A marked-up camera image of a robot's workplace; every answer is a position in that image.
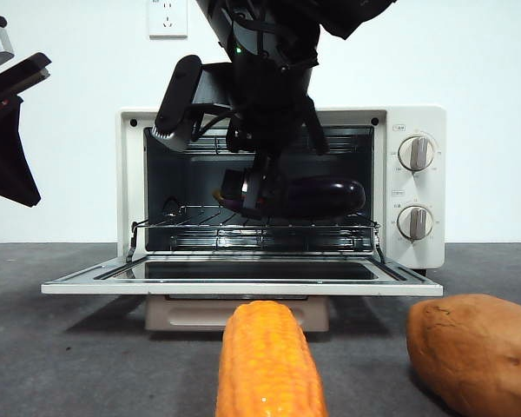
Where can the oven timer knob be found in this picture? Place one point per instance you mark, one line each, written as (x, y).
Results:
(416, 223)

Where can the white Toshiba toaster oven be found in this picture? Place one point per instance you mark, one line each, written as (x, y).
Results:
(438, 195)

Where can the brown sweet potato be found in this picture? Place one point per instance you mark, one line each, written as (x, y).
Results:
(473, 352)

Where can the purple eggplant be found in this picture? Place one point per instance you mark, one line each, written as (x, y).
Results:
(325, 195)

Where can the white wall power socket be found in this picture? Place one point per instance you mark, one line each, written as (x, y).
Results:
(168, 19)

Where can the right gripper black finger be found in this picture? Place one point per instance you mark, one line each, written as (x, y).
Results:
(269, 195)
(234, 187)

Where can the oven temperature knob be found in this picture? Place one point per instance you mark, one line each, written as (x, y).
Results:
(417, 154)

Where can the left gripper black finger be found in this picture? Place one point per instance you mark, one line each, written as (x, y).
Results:
(8, 160)

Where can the orange corn cob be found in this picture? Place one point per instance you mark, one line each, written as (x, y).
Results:
(267, 360)

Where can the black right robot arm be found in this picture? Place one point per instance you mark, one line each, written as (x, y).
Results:
(269, 95)

